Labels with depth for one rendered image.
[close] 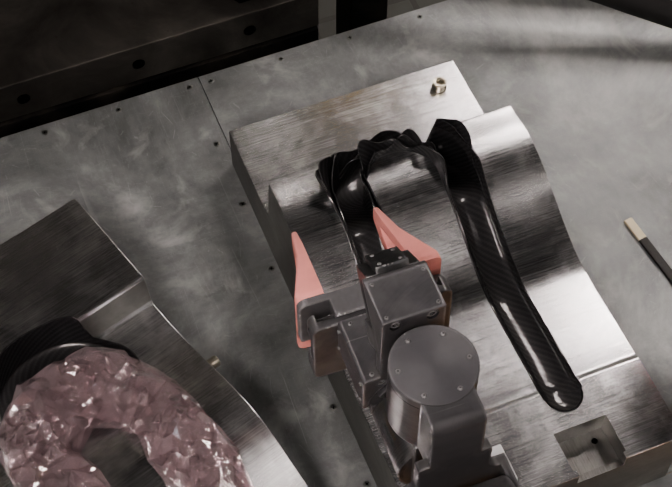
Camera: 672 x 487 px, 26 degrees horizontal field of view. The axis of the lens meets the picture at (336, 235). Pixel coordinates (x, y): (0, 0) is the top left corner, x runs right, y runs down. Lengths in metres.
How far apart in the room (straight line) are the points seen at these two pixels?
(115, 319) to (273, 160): 0.25
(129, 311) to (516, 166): 0.40
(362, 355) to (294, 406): 0.47
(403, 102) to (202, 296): 0.30
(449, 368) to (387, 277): 0.07
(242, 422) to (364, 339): 0.37
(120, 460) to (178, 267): 0.28
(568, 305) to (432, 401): 0.54
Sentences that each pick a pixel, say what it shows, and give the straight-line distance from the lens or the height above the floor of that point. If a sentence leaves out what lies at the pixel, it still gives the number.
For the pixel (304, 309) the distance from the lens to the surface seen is 1.00.
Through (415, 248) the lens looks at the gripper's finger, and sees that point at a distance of 1.02.
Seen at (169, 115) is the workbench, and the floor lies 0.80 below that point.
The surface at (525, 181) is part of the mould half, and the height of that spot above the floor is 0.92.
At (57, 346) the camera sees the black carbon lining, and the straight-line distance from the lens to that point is 1.41.
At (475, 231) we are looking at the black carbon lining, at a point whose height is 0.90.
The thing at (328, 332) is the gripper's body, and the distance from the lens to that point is 0.99.
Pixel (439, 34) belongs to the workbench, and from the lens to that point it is 1.71.
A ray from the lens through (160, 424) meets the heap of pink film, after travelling 1.31.
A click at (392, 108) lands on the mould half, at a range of 1.56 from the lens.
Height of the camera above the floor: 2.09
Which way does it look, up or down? 57 degrees down
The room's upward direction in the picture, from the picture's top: straight up
